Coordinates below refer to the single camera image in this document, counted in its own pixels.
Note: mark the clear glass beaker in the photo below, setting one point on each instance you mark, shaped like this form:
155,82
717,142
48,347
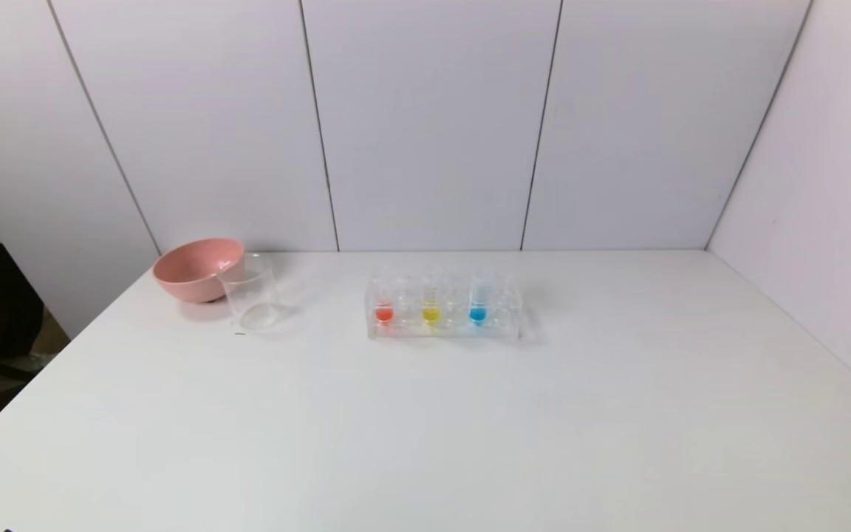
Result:
252,299

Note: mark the test tube with blue pigment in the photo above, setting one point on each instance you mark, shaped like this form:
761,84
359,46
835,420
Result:
478,315

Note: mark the test tube with red pigment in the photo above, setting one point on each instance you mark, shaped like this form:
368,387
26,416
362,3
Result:
384,314

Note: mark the test tube with yellow pigment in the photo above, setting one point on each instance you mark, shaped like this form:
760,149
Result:
431,315

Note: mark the clear plastic test tube rack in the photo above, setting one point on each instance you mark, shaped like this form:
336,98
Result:
455,329

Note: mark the pink bowl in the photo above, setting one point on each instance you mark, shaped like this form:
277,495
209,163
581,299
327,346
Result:
189,277

